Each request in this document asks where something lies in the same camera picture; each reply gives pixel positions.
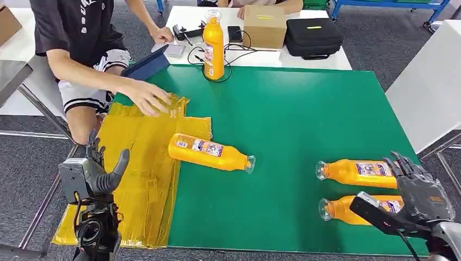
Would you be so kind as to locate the green table mat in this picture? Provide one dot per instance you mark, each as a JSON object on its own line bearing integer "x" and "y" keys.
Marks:
{"x": 288, "y": 119}

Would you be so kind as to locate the large white table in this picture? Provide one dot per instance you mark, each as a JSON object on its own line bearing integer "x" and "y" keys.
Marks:
{"x": 432, "y": 90}

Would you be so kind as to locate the black remote controller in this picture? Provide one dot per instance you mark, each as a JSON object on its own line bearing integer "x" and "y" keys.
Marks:
{"x": 187, "y": 33}

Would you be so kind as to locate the blue metal cart frame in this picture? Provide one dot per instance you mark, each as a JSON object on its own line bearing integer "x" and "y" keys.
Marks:
{"x": 389, "y": 3}

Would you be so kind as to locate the green crate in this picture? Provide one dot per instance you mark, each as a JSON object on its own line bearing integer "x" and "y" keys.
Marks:
{"x": 315, "y": 3}

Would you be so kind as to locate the blue metal leg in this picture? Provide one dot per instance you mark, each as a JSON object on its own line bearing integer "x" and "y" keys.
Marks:
{"x": 160, "y": 5}

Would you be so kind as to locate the white desk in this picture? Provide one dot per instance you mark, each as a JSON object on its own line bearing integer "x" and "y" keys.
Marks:
{"x": 317, "y": 63}

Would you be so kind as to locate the yellow plastic sheet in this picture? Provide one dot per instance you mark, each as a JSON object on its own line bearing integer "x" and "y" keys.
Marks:
{"x": 144, "y": 180}

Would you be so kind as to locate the blue tablet case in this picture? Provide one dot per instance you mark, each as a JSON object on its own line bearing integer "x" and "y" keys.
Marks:
{"x": 147, "y": 66}

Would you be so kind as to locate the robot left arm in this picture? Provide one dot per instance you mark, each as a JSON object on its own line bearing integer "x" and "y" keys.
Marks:
{"x": 95, "y": 234}

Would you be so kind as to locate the seated person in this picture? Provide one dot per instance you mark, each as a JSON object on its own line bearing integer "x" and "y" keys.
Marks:
{"x": 72, "y": 28}

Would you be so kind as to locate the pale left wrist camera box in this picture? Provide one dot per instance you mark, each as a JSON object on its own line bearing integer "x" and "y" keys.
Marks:
{"x": 73, "y": 180}

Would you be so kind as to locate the orange drink bottle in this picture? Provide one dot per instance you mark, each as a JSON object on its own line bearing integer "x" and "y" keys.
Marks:
{"x": 223, "y": 160}
{"x": 342, "y": 212}
{"x": 214, "y": 39}
{"x": 342, "y": 173}

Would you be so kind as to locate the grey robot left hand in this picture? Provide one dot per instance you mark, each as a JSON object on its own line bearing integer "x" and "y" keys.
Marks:
{"x": 99, "y": 176}

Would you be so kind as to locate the grey metal floor frame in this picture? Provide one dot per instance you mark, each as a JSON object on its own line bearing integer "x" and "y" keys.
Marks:
{"x": 48, "y": 198}

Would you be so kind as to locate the black carrying case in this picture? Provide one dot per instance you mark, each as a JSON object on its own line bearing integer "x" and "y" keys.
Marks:
{"x": 313, "y": 38}

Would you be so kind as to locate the plain brown cardboard box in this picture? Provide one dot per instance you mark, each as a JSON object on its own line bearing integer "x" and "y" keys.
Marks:
{"x": 8, "y": 25}

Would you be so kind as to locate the cardboard box with yellow tape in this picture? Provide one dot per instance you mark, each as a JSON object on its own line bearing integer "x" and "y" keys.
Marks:
{"x": 264, "y": 27}

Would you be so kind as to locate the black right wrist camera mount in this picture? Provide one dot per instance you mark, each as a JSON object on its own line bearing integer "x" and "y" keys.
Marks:
{"x": 374, "y": 216}

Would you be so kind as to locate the person across the desk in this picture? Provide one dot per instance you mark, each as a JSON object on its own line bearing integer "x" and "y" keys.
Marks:
{"x": 288, "y": 5}

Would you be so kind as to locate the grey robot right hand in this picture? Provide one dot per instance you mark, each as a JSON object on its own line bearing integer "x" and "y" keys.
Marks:
{"x": 421, "y": 194}

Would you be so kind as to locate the small black power bank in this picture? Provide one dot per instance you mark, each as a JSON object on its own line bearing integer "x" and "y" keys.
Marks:
{"x": 235, "y": 33}

